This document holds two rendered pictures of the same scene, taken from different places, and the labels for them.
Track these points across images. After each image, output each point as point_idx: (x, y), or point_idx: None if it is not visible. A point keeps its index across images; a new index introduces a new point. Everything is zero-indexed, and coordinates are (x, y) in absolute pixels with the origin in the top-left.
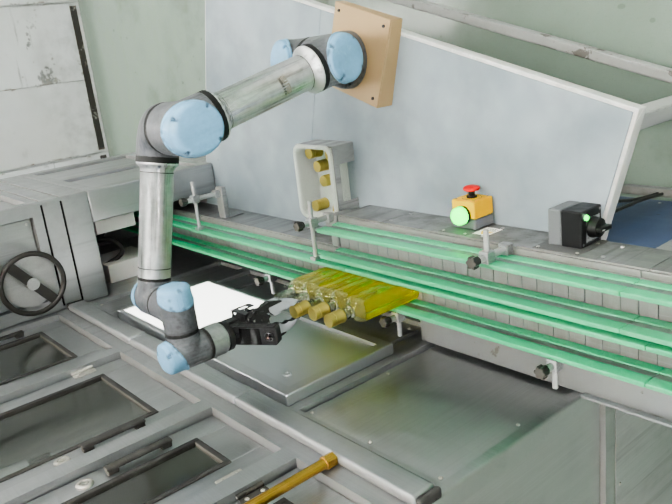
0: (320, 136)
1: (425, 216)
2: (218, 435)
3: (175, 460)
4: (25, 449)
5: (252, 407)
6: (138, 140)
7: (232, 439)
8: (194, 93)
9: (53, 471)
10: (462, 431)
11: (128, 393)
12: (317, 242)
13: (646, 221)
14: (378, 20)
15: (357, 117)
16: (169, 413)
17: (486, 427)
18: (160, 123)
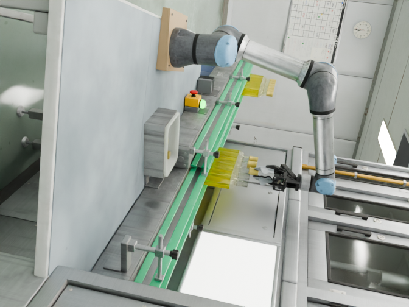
0: (146, 119)
1: (182, 121)
2: (316, 203)
3: (339, 207)
4: (394, 259)
5: (300, 192)
6: (336, 96)
7: (313, 199)
8: (315, 62)
9: (388, 228)
10: (257, 153)
11: (328, 252)
12: (181, 179)
13: None
14: (184, 17)
15: (160, 88)
16: (322, 226)
17: (251, 150)
18: (337, 76)
